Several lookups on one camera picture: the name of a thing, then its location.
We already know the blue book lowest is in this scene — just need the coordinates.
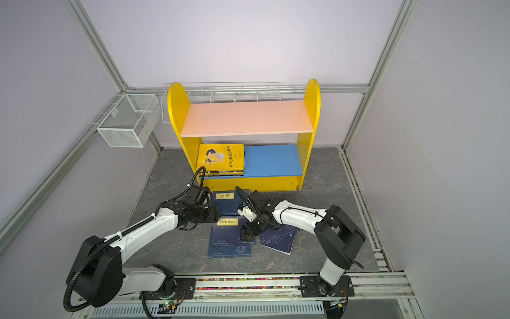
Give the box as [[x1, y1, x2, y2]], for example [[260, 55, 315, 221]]
[[260, 226, 300, 255]]

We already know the blue book stack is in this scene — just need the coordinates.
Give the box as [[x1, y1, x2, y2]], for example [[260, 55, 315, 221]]
[[207, 243, 252, 259], [209, 216, 248, 247]]

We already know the yellow cartoon book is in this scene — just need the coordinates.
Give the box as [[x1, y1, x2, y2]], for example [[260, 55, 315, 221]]
[[205, 171, 244, 177], [197, 144, 244, 174]]

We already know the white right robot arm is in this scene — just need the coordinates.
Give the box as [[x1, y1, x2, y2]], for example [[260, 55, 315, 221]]
[[236, 187, 367, 286]]

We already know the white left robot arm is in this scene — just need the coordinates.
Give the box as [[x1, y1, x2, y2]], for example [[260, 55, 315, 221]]
[[63, 185, 221, 312]]

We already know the blue book yellow label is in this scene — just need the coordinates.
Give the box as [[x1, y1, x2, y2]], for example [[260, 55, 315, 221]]
[[212, 190, 245, 217]]

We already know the blue book bottom stack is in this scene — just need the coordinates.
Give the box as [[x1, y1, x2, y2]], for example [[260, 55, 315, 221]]
[[207, 243, 252, 259]]

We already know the yellow bookshelf with coloured shelves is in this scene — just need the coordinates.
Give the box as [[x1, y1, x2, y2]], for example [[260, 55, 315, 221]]
[[167, 78, 321, 191]]

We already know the white mesh basket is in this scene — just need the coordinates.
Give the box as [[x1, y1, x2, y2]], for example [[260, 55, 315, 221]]
[[97, 94, 162, 148]]

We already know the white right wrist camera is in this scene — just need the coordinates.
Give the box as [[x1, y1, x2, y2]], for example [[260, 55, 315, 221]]
[[237, 205, 257, 222]]

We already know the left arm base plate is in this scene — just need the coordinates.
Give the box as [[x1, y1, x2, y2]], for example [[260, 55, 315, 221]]
[[139, 277, 197, 300]]

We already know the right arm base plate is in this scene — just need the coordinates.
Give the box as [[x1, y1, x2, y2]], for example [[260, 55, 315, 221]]
[[299, 275, 355, 297]]

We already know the white wire rack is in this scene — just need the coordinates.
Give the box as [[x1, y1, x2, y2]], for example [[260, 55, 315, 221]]
[[183, 82, 282, 104]]

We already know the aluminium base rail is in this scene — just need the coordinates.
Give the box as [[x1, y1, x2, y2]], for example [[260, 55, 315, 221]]
[[72, 272, 423, 318]]

